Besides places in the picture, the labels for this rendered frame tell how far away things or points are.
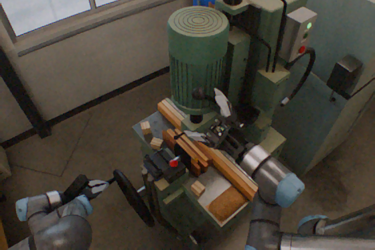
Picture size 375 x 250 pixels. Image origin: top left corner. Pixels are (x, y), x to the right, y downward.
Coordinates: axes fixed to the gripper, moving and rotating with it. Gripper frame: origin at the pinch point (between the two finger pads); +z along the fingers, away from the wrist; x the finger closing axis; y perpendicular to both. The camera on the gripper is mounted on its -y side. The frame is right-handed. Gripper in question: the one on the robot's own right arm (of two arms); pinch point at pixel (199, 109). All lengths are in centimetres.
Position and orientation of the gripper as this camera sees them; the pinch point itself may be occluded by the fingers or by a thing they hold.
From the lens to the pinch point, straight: 80.7
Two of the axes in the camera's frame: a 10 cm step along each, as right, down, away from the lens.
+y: -5.2, -1.6, -8.4
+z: -6.4, -5.8, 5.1
